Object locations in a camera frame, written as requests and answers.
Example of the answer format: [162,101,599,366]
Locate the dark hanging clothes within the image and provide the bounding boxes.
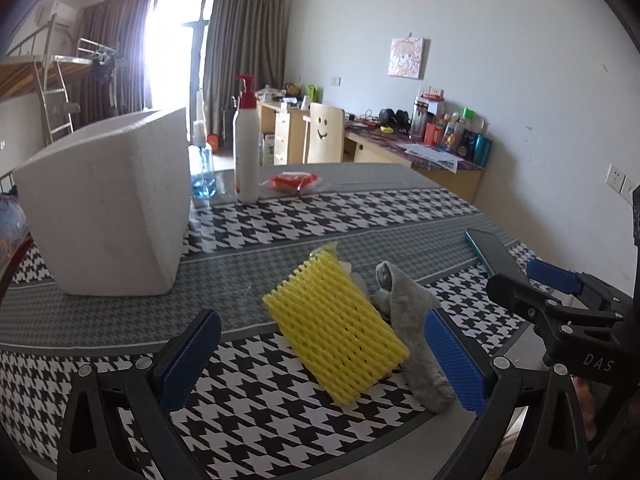
[89,54,119,87]

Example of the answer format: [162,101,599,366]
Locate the row of toiletry bottles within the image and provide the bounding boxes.
[432,107,494,165]

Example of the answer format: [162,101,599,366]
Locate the red snack packet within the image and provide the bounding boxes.
[260,170,321,196]

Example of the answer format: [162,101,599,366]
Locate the grey sock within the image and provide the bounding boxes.
[370,260,457,414]

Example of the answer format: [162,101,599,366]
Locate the black smartphone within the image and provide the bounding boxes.
[463,228,531,287]

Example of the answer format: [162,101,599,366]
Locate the pink cartoon wall picture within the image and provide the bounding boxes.
[388,36,426,80]

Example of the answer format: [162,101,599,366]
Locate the white pump bottle red cap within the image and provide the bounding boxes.
[232,74,262,205]

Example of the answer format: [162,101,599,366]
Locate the white air conditioner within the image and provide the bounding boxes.
[37,2,79,29]

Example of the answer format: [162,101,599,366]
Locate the brown curtain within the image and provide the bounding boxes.
[77,0,154,127]
[202,0,291,137]

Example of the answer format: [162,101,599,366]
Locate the wooden desk with drawers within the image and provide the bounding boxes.
[257,99,314,166]

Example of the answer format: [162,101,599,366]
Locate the glass balcony door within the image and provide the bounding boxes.
[142,0,219,137]

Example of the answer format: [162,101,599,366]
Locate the clear tumbler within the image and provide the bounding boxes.
[409,97,430,140]

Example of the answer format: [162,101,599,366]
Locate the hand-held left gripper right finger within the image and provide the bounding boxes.
[421,308,589,480]

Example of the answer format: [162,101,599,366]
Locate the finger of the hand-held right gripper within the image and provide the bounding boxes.
[526,258,619,311]
[486,271,617,357]

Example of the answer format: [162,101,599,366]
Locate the wooden chair smiley face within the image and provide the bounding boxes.
[305,102,346,165]

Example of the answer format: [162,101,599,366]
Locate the person's right hand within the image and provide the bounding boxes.
[573,376,599,442]

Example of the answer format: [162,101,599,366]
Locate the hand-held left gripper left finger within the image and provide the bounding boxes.
[56,308,223,480]

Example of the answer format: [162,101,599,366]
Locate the red and white box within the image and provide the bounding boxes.
[419,87,446,116]

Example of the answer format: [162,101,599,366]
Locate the metal bed ladder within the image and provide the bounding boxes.
[41,54,82,147]

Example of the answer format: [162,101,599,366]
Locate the yellow foam net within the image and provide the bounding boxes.
[262,242,411,407]

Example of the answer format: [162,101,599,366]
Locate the black headphones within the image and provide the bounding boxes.
[378,108,411,130]

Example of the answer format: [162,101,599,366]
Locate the white foam box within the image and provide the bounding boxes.
[12,106,192,297]

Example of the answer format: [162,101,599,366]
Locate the houndstooth tablecloth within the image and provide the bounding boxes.
[0,186,552,480]

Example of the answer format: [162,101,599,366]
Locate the printed paper sheets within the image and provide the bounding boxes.
[402,142,459,171]

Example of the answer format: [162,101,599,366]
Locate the wooden desk patterned cover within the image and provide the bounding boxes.
[342,122,489,207]

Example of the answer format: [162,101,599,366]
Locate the metal bunk bed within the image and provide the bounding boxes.
[0,12,82,152]
[75,37,122,127]

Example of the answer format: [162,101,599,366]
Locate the clear spray bottle blue liquid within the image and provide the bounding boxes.
[188,120,218,200]

